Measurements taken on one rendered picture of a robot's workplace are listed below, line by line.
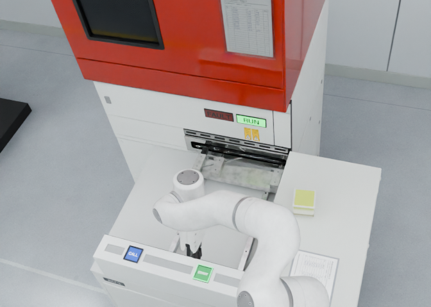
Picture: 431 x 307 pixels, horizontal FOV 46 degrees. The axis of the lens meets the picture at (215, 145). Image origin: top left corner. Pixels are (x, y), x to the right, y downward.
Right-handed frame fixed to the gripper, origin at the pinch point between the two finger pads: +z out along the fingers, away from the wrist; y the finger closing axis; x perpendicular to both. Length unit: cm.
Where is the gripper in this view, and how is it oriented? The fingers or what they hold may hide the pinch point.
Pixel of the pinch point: (195, 252)
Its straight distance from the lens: 162.5
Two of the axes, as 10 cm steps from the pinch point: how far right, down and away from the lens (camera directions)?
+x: 9.4, 1.8, -2.9
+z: 0.5, 7.8, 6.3
